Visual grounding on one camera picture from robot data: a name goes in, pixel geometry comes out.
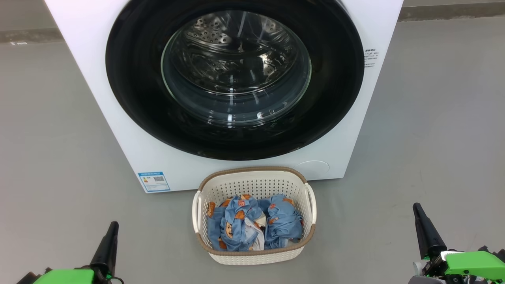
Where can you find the white front-load washing machine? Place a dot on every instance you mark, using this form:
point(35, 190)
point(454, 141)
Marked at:
point(86, 79)

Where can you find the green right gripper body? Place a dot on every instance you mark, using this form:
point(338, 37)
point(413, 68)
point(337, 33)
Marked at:
point(473, 262)

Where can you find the blue printed garment orange bears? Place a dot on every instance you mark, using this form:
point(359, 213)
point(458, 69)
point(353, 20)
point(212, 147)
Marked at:
point(284, 225)

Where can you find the black printed text label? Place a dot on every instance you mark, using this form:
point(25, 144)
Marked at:
point(370, 58)

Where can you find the black round glass washer door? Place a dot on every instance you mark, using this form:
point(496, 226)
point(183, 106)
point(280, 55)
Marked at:
point(134, 79)

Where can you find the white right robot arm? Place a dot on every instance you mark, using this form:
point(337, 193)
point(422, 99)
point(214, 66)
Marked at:
point(422, 280)

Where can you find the blue energy label sticker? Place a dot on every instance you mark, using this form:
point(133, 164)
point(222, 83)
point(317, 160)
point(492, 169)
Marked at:
point(154, 182)

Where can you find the blue printed garment white lining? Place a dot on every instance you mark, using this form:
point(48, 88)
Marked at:
point(234, 225)

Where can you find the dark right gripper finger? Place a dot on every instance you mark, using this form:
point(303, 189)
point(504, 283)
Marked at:
point(428, 232)

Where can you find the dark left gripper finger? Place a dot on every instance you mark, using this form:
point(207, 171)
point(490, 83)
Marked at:
point(105, 248)

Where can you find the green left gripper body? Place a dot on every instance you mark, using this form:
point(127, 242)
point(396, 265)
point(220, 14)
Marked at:
point(67, 277)

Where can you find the cream perforated laundry basket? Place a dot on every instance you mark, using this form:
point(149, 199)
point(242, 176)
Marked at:
point(252, 185)

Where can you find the stainless steel washer drum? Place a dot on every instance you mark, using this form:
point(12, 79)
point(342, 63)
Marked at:
point(236, 55)

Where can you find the round filter cover panel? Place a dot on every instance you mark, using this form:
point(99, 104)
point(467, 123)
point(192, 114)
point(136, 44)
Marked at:
point(313, 169)

